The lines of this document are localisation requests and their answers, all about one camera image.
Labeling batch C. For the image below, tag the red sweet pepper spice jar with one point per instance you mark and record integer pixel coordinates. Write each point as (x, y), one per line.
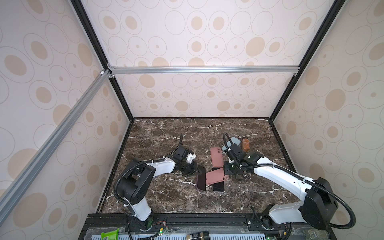
(245, 144)

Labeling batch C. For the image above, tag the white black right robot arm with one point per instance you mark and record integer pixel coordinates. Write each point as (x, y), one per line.
(314, 207)

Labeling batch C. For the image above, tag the pink phone case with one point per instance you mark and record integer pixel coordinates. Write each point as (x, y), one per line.
(216, 176)
(217, 157)

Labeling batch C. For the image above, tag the black corner frame post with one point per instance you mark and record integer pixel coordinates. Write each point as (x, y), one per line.
(96, 44)
(313, 47)

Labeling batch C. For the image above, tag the horizontal aluminium rail back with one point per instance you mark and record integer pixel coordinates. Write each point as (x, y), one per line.
(204, 70)

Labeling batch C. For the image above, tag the dark bottle at front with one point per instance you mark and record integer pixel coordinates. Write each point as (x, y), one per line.
(202, 235)

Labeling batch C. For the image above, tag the diagonal aluminium rail left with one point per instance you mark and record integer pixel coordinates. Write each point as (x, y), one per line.
(20, 185)

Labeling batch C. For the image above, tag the black corner frame post right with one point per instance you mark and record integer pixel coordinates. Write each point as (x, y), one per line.
(313, 47)

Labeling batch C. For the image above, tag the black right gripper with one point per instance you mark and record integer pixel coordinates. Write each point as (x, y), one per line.
(226, 172)

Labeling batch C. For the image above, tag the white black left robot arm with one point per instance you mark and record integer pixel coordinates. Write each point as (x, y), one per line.
(132, 185)

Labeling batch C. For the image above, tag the light blue cased phone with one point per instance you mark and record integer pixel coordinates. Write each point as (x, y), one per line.
(233, 140)

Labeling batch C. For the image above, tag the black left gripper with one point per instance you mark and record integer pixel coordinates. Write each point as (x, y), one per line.
(193, 166)

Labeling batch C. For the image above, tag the green packet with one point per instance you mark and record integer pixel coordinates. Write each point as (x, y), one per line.
(112, 235)

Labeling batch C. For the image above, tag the phone with black screen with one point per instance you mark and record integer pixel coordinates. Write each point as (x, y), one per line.
(218, 187)

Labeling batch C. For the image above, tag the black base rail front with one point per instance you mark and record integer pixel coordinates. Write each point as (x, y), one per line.
(233, 226)

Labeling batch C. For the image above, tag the black corner frame post left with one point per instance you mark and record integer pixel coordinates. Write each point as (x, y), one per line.
(96, 44)

